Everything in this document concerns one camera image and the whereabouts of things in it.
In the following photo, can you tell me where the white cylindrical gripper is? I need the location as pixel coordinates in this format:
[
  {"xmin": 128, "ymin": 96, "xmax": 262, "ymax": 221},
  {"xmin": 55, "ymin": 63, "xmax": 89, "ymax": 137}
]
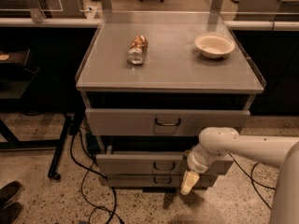
[{"xmin": 180, "ymin": 144, "xmax": 224, "ymax": 195}]

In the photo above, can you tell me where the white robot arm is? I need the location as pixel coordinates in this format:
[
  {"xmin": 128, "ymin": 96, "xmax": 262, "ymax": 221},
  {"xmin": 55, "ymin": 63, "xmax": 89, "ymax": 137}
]
[{"xmin": 180, "ymin": 127, "xmax": 299, "ymax": 224}]

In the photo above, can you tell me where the grey bottom drawer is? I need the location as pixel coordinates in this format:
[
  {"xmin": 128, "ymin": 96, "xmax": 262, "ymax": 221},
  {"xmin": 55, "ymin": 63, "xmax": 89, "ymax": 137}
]
[{"xmin": 99, "ymin": 173, "xmax": 219, "ymax": 189}]

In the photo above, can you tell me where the grey drawer cabinet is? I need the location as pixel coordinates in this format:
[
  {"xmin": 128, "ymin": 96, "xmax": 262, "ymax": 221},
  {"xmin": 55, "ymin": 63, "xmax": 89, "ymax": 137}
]
[{"xmin": 75, "ymin": 10, "xmax": 267, "ymax": 194}]

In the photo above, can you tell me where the grey top drawer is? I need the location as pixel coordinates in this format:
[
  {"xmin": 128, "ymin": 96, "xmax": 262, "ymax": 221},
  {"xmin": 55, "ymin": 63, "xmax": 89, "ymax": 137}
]
[{"xmin": 86, "ymin": 108, "xmax": 249, "ymax": 136}]

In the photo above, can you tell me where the white paper bowl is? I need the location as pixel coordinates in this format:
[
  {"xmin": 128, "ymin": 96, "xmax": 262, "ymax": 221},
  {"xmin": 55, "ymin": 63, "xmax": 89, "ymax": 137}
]
[{"xmin": 194, "ymin": 34, "xmax": 235, "ymax": 59}]

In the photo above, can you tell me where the crushed golden drink can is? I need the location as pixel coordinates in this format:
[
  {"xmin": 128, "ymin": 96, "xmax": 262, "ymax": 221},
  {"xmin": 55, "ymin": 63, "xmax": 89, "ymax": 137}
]
[{"xmin": 127, "ymin": 35, "xmax": 149, "ymax": 65}]

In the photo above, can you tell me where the dark shoe upper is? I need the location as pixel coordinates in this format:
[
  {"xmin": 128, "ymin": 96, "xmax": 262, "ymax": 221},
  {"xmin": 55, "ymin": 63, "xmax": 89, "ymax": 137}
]
[{"xmin": 0, "ymin": 181, "xmax": 21, "ymax": 208}]

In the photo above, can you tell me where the dark shoe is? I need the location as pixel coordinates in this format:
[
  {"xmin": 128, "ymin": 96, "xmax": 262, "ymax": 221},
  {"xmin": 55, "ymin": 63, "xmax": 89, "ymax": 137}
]
[
  {"xmin": 0, "ymin": 203, "xmax": 22, "ymax": 224},
  {"xmin": 0, "ymin": 181, "xmax": 21, "ymax": 208}
]

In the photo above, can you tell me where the dark shoe lower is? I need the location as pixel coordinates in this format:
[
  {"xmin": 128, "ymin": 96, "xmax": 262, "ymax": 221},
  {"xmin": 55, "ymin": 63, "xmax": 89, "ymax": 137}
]
[{"xmin": 0, "ymin": 203, "xmax": 22, "ymax": 224}]

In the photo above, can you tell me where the black floor cable right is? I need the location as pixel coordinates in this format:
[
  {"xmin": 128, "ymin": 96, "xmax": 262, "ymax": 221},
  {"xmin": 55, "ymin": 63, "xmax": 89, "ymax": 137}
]
[{"xmin": 229, "ymin": 152, "xmax": 278, "ymax": 211}]

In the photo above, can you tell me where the black floor cable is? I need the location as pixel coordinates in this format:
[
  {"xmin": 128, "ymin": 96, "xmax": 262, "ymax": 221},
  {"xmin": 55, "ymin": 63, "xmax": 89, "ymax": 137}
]
[
  {"xmin": 229, "ymin": 152, "xmax": 278, "ymax": 211},
  {"xmin": 68, "ymin": 126, "xmax": 125, "ymax": 224}
]

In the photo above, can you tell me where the black floor cable left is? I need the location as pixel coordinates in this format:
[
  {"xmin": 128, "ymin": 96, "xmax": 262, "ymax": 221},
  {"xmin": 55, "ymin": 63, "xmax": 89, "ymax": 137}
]
[{"xmin": 68, "ymin": 126, "xmax": 125, "ymax": 224}]

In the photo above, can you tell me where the black side table frame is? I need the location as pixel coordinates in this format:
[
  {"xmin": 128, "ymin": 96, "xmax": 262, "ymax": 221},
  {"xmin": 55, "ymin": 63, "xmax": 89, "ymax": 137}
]
[{"xmin": 0, "ymin": 49, "xmax": 73, "ymax": 181}]

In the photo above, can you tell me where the white horizontal rail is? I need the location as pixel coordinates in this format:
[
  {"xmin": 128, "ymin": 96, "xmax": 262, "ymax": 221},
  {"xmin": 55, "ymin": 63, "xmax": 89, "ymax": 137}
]
[{"xmin": 0, "ymin": 18, "xmax": 299, "ymax": 32}]

